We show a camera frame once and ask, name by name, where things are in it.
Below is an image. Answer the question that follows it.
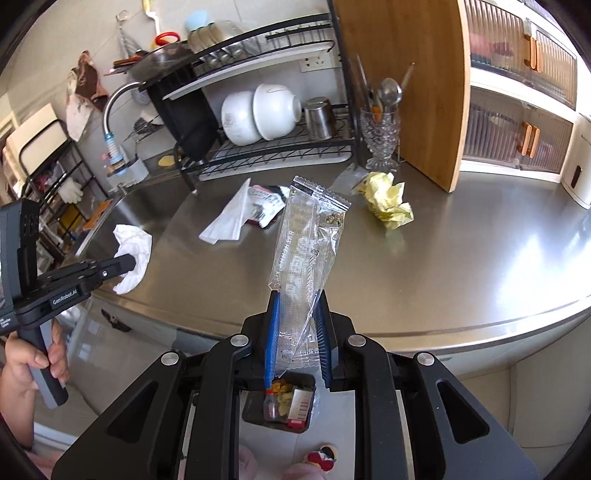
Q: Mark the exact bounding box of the person's left leg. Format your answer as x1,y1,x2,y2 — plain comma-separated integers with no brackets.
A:
240,445,260,480

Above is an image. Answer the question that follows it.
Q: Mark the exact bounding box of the orange item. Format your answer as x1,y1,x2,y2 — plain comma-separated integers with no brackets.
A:
83,198,114,232

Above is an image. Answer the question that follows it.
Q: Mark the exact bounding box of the black shelf rack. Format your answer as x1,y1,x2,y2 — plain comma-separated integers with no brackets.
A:
0,138,114,259

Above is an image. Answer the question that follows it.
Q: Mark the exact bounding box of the small clear plastic packet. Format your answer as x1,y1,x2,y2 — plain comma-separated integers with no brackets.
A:
330,164,370,195

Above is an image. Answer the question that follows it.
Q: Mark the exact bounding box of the black trash bin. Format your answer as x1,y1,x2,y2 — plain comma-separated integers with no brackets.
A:
240,373,318,433

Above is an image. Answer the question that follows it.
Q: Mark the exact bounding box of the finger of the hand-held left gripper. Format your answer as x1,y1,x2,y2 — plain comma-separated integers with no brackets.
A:
37,255,138,301

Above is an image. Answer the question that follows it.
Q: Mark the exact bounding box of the black and white wrapper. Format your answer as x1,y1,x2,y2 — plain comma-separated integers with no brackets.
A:
247,185,291,229

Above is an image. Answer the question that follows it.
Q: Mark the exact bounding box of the grey hanging towel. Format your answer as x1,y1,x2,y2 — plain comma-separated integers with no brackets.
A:
117,25,140,61

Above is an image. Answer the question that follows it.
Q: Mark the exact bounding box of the grey drip tray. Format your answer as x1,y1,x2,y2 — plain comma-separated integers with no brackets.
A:
161,41,335,100

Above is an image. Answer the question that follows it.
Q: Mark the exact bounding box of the person's leg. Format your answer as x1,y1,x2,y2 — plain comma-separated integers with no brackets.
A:
240,445,260,480
281,464,324,480

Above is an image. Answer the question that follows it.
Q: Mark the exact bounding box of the white ribbed door cabinet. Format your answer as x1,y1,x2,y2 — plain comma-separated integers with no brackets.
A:
462,0,580,175

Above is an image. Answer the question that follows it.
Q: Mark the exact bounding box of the long clear plastic wrapper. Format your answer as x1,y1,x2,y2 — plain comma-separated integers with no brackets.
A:
269,175,352,370

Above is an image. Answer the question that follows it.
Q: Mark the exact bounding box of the steel ladle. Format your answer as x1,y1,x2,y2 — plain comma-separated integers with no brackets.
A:
376,78,403,112

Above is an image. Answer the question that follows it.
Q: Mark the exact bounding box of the white electric kettle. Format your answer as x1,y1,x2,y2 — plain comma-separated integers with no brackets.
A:
560,113,591,206

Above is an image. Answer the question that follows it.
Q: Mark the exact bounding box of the white tissue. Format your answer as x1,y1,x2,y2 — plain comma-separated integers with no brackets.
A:
112,224,153,296

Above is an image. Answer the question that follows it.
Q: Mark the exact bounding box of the small crumpled yellow paper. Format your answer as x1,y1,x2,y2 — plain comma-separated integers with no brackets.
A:
353,172,414,230

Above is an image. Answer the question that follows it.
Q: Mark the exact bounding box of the steel cup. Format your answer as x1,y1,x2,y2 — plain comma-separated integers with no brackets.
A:
302,97,339,140

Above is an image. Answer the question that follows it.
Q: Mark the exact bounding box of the glass utensil holder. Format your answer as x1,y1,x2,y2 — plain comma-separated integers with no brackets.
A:
360,107,402,171

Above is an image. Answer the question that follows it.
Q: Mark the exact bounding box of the bundle of chopsticks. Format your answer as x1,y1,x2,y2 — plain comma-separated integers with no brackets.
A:
353,53,377,112

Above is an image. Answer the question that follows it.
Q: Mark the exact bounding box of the steel sink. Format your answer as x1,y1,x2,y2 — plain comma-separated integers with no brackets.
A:
76,171,195,259

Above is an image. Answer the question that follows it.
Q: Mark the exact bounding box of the black cloth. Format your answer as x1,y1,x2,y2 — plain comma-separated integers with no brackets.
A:
147,65,220,162

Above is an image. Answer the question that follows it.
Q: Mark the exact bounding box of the steel faucet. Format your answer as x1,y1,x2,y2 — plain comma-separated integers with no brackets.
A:
102,82,141,139

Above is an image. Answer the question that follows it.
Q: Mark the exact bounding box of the red patterned slipper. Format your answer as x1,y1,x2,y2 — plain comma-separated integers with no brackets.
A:
307,444,338,472

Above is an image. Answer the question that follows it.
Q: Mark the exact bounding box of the person's left forearm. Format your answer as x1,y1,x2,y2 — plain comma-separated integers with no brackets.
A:
0,369,35,452

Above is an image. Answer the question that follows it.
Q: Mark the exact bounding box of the folded white paper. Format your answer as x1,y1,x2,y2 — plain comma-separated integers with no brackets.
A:
198,178,252,245

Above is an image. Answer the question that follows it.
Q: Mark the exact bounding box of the white glove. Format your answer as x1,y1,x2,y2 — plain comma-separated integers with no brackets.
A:
58,179,85,204

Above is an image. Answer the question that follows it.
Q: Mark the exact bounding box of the blue faucet filter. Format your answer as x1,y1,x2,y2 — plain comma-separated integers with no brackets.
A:
104,131,127,176

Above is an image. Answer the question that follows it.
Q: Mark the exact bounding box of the plain white bowl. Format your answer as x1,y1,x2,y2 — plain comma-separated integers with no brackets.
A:
252,83,303,140

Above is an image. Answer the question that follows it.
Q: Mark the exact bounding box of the white drip tray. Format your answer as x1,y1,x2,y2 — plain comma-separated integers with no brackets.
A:
198,138,354,181

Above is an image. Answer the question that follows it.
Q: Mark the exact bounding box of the light blue silicone scrubber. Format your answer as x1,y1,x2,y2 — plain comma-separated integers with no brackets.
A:
185,11,214,33

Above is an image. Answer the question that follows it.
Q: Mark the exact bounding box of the wire sink caddy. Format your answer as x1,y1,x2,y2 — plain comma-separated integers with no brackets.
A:
124,111,164,139

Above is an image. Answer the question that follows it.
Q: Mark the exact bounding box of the black wire dish rack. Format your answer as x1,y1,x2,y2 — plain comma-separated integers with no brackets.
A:
139,0,365,192

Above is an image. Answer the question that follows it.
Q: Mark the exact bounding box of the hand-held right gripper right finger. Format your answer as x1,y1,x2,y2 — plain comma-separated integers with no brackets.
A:
314,291,541,480

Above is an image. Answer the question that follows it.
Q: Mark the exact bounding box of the bamboo cutting board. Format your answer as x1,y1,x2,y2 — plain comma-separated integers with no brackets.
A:
332,0,472,193

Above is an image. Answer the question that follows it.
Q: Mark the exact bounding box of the cream appliance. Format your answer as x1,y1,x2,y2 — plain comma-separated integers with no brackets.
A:
2,102,65,178

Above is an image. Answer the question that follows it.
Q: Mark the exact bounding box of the person's right leg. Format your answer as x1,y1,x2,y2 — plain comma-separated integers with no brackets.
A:
281,464,324,480

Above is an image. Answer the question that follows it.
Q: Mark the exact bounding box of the person's left hand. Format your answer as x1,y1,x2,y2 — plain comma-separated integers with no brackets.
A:
4,318,71,402

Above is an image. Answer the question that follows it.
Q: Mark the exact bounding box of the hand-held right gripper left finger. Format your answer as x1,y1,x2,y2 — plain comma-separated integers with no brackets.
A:
51,291,283,480

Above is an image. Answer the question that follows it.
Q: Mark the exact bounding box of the brown and white hanging cloth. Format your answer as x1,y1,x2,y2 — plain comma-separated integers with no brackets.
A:
65,51,109,141

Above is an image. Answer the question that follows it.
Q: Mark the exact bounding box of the steel colander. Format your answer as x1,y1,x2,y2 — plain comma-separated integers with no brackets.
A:
104,44,195,77

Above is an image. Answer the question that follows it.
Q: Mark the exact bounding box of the white cup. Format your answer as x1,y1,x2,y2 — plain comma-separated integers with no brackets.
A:
108,157,149,183

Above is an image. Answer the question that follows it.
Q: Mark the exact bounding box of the white bowl with print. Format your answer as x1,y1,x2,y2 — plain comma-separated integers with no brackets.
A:
221,90,264,146

